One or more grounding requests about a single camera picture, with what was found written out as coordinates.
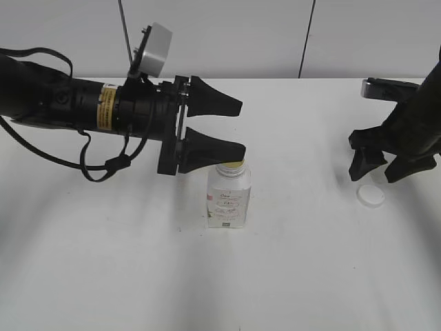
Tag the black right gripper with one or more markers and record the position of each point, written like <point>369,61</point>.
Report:
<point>393,136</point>

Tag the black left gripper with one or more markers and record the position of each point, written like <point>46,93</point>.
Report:
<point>199,150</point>

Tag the white round bottle cap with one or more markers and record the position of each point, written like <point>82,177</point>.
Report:
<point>370,195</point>

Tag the white square meinianda bottle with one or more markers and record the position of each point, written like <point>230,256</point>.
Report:
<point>228,193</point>

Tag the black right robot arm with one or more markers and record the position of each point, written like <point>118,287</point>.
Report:
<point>423,108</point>

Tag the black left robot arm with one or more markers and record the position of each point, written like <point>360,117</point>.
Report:
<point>42,97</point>

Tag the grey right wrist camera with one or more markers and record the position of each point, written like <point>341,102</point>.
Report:
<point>387,90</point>

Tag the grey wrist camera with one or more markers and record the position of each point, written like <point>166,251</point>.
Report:
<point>150,57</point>
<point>387,90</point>

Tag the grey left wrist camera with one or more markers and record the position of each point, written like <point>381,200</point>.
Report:
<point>150,57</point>

